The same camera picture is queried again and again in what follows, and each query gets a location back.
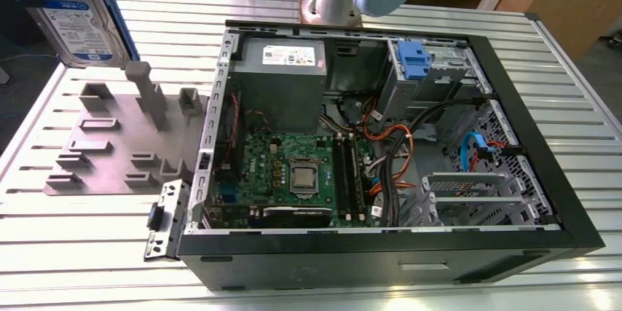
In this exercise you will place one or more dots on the hard disk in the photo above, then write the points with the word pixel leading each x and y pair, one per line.
pixel 72 16

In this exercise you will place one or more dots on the metal disk bay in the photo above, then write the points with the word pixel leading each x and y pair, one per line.
pixel 465 200

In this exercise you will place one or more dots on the grey parts rack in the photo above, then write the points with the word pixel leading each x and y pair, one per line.
pixel 121 143

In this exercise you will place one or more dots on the grey power supply unit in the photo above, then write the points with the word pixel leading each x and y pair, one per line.
pixel 276 100

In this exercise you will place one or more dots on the metal expansion slot retainer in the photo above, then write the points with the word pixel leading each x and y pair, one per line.
pixel 176 198

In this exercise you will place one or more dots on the green motherboard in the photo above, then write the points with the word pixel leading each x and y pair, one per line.
pixel 261 165

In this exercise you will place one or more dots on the CPU socket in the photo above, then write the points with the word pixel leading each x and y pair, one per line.
pixel 304 161

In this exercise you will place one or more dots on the silver CPU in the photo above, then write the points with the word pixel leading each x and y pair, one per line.
pixel 304 179

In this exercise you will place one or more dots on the black graphics card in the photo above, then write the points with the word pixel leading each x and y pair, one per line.
pixel 296 214

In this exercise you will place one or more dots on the blue drive cage latch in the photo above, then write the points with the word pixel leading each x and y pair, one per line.
pixel 412 59

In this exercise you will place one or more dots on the black RAM slot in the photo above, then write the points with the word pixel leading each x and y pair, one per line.
pixel 341 180
pixel 357 180

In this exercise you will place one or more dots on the metal drive cage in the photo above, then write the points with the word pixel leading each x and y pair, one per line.
pixel 408 96

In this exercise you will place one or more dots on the black open PC case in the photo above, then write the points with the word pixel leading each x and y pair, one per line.
pixel 340 263

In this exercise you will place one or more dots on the black chair base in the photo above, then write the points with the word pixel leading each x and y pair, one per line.
pixel 614 38

